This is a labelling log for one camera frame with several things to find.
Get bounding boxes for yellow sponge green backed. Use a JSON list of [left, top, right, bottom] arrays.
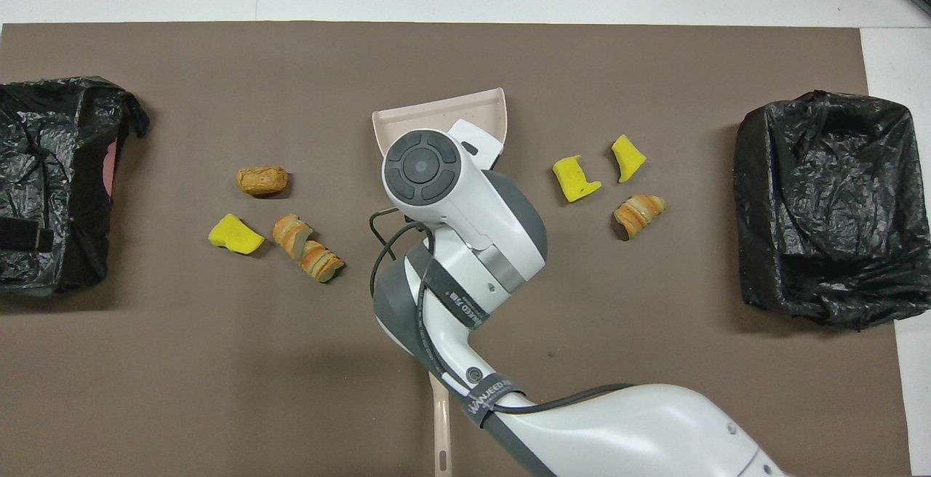
[[208, 213, 265, 256]]

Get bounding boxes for brown bread roll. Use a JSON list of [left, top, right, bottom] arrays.
[[236, 166, 289, 196]]

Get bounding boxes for croissant piece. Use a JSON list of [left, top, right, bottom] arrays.
[[272, 213, 313, 260], [612, 194, 668, 241], [300, 240, 346, 284]]

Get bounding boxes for beige plastic dustpan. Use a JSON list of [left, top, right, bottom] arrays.
[[372, 87, 508, 172]]

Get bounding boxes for beige brush black bristles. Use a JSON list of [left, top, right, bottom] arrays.
[[429, 372, 453, 477]]

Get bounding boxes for yellow sponge piece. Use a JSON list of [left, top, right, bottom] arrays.
[[611, 134, 647, 184], [552, 154, 603, 204]]

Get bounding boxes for black bag bin pink patch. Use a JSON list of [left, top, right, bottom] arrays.
[[0, 76, 150, 297]]

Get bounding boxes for black bag lined bin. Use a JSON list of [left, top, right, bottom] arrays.
[[733, 90, 931, 331]]

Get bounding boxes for brown table mat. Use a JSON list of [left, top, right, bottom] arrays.
[[0, 23, 914, 477]]

